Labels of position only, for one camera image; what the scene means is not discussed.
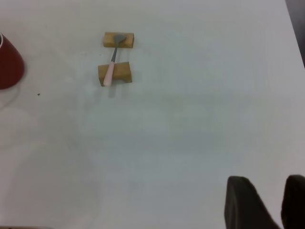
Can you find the arch shaped wooden block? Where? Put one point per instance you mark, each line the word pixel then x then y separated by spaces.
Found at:
pixel 121 70

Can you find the flat rectangular wooden block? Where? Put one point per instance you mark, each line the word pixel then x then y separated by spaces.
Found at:
pixel 108 39

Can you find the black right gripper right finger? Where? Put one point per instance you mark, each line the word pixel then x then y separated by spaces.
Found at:
pixel 295 202

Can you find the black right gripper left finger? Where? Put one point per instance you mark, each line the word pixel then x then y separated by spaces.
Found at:
pixel 245 205

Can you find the red ceramic mug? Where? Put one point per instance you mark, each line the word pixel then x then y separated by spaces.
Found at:
pixel 9 64

